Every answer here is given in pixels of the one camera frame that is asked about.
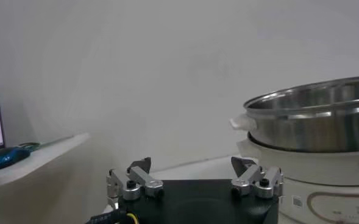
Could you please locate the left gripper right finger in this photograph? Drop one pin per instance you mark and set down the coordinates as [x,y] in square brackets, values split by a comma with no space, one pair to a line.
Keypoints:
[252,179]

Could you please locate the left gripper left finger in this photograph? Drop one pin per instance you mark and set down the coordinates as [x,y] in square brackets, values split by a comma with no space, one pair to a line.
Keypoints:
[142,179]

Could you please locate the stainless steel steamer basket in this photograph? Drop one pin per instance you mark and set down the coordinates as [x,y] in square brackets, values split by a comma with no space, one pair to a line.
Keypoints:
[313,131]

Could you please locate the white electric cooker base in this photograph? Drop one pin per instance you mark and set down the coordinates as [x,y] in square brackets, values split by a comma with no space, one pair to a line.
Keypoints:
[319,182]

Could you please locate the white side table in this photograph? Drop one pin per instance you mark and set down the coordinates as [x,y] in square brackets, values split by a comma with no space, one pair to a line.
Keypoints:
[45,158]

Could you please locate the blue computer mouse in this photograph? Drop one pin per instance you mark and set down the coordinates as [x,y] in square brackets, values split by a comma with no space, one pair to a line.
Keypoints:
[2,158]

